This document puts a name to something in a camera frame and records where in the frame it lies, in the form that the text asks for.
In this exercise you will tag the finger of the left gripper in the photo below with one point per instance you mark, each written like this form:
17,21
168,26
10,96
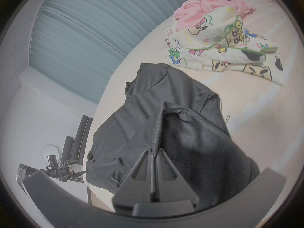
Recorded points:
72,162
77,174

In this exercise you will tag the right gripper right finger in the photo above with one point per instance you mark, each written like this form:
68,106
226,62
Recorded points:
173,186

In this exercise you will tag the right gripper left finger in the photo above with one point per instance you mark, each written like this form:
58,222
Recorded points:
133,186

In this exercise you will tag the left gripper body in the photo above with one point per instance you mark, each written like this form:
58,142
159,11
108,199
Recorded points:
66,173

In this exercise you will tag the black garment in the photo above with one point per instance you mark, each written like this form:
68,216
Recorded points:
190,139

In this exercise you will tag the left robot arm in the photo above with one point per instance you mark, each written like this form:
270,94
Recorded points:
53,161

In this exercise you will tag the bed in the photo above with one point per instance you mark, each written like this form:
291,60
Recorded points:
261,115

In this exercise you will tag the white round object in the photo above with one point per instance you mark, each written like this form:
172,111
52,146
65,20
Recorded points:
51,146

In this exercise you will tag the blue-green curtain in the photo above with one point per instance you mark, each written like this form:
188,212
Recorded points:
114,11
71,63

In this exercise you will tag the white printed garment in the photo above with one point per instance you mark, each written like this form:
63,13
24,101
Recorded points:
213,34

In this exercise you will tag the pink garment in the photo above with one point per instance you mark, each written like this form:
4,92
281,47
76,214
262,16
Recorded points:
190,13

